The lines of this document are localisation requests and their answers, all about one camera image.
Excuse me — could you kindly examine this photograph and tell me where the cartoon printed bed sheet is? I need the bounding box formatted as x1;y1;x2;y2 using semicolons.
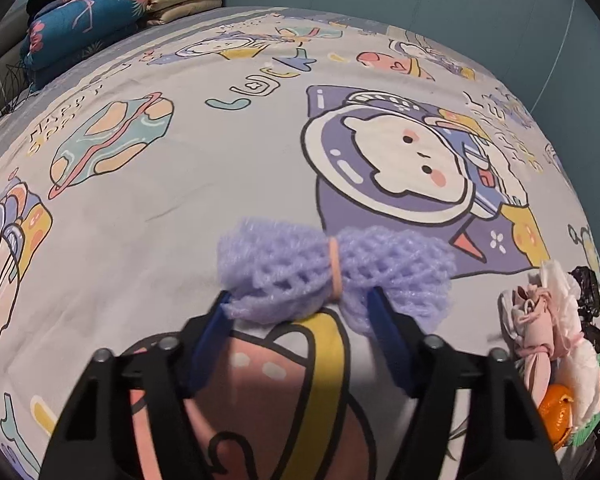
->
0;6;600;480

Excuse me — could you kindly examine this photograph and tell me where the black plastic bag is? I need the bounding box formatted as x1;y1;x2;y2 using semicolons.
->
567;266;600;356

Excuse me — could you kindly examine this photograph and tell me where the pink plastic bag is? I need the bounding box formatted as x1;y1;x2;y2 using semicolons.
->
500;282;557;406

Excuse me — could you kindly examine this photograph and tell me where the purple foam net with band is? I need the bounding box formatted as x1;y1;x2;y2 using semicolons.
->
216;217;456;336

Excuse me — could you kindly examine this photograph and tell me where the grey striped bed sheet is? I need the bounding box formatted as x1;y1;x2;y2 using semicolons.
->
0;6;396;146

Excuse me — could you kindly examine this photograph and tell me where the black charger cable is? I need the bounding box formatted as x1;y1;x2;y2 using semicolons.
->
0;57;34;116

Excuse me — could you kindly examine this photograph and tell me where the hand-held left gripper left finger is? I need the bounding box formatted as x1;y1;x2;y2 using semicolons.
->
39;290;232;480

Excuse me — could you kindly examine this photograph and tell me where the blue floral folded quilt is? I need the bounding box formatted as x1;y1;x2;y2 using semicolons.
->
21;0;149;92

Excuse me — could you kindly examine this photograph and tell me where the white crumpled tissue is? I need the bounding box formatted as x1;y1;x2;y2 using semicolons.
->
537;260;600;426

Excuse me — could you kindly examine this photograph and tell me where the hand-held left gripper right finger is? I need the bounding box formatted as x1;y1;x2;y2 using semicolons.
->
367;285;563;480

